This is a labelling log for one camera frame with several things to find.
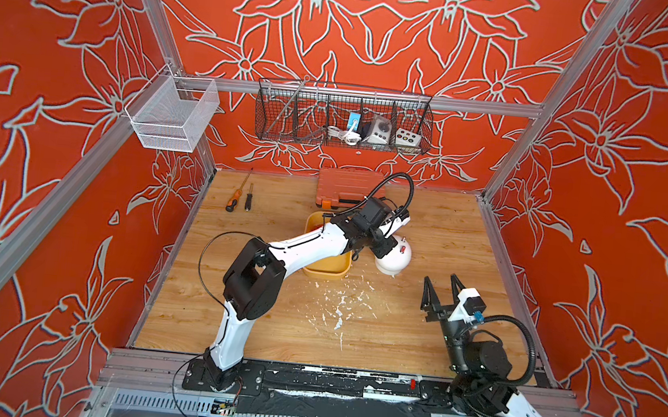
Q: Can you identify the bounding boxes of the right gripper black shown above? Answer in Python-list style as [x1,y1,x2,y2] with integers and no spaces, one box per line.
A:
[415,275,481,379]

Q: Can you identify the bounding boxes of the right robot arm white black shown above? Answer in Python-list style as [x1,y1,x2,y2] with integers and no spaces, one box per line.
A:
[420,275,543,417]

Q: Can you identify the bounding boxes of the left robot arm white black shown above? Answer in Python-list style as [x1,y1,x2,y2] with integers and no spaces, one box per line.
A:
[200,172,415,391]

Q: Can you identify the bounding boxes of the white dome screw fixture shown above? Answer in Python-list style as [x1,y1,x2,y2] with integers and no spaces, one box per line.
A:
[375,236,412,277]

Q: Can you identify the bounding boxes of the yellow plastic tray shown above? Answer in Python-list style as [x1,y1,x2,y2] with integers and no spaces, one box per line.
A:
[302,211,352,281]

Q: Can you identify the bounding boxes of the orange tool case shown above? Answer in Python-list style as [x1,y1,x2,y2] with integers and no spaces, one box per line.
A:
[315,167,383,210]

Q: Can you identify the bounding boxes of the white button box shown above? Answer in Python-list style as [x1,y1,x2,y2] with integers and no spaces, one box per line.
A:
[394,128,423,154]

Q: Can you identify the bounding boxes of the white round dial device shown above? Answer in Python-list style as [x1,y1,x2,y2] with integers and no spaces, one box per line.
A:
[366,116,392,146]

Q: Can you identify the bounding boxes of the blue white small box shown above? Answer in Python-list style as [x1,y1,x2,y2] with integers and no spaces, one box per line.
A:
[347,112,362,134]

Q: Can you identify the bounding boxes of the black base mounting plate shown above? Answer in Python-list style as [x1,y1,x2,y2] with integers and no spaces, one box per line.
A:
[176,357,477,417]

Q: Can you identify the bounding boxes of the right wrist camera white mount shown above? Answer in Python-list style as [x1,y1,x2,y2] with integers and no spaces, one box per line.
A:
[454,288,487,326]

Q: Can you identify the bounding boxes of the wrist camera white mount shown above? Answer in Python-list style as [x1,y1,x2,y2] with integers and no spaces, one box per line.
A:
[379,213,411,238]
[454,288,487,326]

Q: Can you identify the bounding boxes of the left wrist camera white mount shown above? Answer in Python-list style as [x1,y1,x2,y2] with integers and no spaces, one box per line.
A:
[379,213,411,238]

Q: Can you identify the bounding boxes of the white coiled cable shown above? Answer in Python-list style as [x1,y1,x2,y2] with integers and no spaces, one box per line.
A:
[324,124,361,148]

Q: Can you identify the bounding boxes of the black handled screwdriver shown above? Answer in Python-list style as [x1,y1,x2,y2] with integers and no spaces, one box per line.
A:
[243,184,254,212]

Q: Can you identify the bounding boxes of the orange handled screwdriver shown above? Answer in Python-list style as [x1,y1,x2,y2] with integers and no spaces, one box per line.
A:
[225,172,251,213]

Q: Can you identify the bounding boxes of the black wire wall basket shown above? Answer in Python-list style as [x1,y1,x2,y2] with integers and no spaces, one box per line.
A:
[255,78,434,156]

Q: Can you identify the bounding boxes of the clear acrylic wall box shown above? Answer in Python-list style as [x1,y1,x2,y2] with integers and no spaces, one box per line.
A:
[125,74,221,153]

